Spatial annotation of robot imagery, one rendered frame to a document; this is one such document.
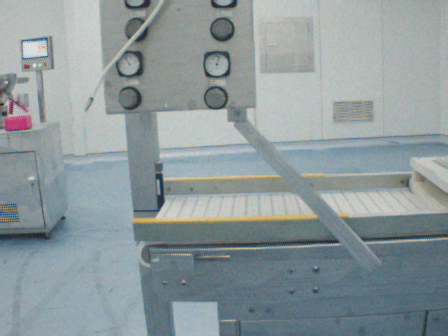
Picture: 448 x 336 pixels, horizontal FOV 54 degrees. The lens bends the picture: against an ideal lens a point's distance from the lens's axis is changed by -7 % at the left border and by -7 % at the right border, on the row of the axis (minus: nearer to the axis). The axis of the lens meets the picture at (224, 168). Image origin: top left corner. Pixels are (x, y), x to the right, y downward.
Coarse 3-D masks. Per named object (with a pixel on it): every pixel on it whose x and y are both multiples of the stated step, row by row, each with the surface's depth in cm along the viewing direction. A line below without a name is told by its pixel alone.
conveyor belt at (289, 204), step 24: (360, 192) 98; (384, 192) 97; (408, 192) 96; (168, 216) 88; (192, 216) 88; (216, 216) 87; (216, 240) 76; (240, 240) 76; (264, 240) 75; (288, 240) 75; (312, 240) 75; (144, 264) 78
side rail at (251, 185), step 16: (336, 176) 98; (352, 176) 98; (368, 176) 98; (384, 176) 98; (400, 176) 97; (176, 192) 101; (192, 192) 101; (208, 192) 101; (224, 192) 100; (240, 192) 100; (256, 192) 100
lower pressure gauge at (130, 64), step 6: (126, 54) 64; (132, 54) 64; (138, 54) 64; (120, 60) 64; (126, 60) 64; (132, 60) 64; (138, 60) 64; (120, 66) 65; (126, 66) 65; (132, 66) 65; (138, 66) 64; (120, 72) 65; (126, 72) 65; (132, 72) 65; (138, 72) 65
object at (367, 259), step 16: (240, 112) 70; (240, 128) 71; (256, 128) 70; (256, 144) 70; (272, 160) 69; (288, 176) 68; (304, 192) 66; (320, 208) 65; (336, 224) 64; (352, 240) 63; (368, 256) 62; (368, 272) 62
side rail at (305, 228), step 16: (144, 224) 74; (160, 224) 74; (176, 224) 74; (192, 224) 74; (208, 224) 74; (224, 224) 73; (240, 224) 73; (256, 224) 73; (272, 224) 73; (288, 224) 73; (304, 224) 73; (320, 224) 72; (352, 224) 72; (368, 224) 72; (384, 224) 72; (400, 224) 72; (416, 224) 72; (432, 224) 71; (144, 240) 75; (160, 240) 75; (176, 240) 74; (192, 240) 74
